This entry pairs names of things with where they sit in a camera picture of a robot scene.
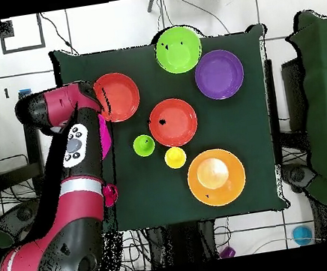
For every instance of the red plastic bowl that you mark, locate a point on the red plastic bowl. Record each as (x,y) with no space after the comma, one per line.
(121,96)
(175,133)

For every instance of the pink plastic bowl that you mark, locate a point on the pink plastic bowl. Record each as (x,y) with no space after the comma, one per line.
(105,138)

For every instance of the green plastic bowl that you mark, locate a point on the green plastic bowl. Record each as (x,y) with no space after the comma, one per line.
(178,51)

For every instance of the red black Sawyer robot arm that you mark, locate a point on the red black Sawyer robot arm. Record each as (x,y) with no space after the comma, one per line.
(77,206)

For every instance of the green plastic cup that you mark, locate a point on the green plastic cup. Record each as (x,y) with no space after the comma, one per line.
(142,148)

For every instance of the yellow plastic cup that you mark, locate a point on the yellow plastic cup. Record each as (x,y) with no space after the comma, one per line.
(175,158)

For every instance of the dark green tablecloth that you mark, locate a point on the dark green tablecloth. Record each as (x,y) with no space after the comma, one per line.
(226,132)

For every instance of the orange plastic bowl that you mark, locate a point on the orange plastic bowl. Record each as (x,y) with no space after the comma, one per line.
(222,187)

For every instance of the red plastic cup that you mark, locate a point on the red plastic cup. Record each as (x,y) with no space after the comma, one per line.
(111,194)

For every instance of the purple plastic bowl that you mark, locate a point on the purple plastic bowl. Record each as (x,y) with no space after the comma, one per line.
(219,74)

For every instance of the black metal stand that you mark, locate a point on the black metal stand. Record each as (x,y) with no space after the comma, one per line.
(293,91)
(34,151)

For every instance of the grey tripod leg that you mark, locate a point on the grey tripod leg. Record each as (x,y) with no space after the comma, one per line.
(151,4)

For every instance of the purple small object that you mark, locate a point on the purple small object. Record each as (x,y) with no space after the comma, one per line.
(228,251)

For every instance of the blue tape strip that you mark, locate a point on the blue tape strip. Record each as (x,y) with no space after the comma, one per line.
(25,92)

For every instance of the blue round object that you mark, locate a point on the blue round object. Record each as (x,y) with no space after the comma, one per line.
(302,234)

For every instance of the black square floor frame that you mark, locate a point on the black square floor frame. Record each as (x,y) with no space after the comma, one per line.
(23,49)

